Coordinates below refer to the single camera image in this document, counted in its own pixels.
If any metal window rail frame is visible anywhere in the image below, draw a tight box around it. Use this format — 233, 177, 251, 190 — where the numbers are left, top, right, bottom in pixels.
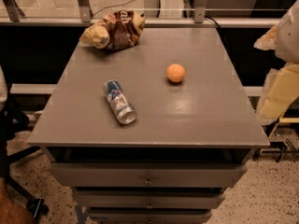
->
0, 0, 299, 29

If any person leg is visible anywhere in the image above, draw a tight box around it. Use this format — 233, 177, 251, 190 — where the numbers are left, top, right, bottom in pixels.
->
0, 178, 36, 224

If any brown chip bag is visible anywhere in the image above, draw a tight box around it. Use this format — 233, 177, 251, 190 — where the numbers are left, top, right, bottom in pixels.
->
79, 10, 146, 51

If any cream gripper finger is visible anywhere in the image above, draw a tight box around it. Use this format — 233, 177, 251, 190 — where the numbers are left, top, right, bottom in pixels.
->
253, 24, 278, 50
256, 63, 299, 125

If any blue silver drink can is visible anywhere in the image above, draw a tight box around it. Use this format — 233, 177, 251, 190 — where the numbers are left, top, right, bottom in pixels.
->
103, 80, 136, 125

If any grey drawer cabinet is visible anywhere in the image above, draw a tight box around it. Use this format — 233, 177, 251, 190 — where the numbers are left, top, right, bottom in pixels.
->
29, 28, 268, 224

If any orange fruit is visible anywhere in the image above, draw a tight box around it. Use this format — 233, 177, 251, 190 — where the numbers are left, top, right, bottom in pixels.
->
166, 63, 186, 83

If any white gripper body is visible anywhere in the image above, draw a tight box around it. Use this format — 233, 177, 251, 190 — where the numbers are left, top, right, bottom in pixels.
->
275, 0, 299, 63

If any yellow metal stand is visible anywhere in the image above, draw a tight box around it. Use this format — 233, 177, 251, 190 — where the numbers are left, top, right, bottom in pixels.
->
260, 115, 299, 163

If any black office chair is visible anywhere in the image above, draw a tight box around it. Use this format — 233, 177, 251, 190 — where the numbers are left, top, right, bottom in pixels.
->
0, 84, 38, 223

